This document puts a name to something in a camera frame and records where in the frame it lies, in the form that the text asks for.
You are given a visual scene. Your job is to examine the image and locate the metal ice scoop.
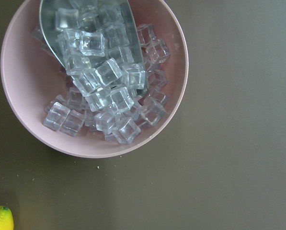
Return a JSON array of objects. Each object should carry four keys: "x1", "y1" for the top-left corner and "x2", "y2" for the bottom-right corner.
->
[{"x1": 39, "y1": 0, "x2": 144, "y2": 96}]

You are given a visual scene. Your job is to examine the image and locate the yellow lemon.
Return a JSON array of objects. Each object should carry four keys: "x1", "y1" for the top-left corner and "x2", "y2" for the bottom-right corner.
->
[{"x1": 0, "y1": 206, "x2": 14, "y2": 230}]

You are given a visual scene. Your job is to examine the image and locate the pink bowl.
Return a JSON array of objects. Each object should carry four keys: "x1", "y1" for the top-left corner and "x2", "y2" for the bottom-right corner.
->
[{"x1": 0, "y1": 0, "x2": 189, "y2": 158}]

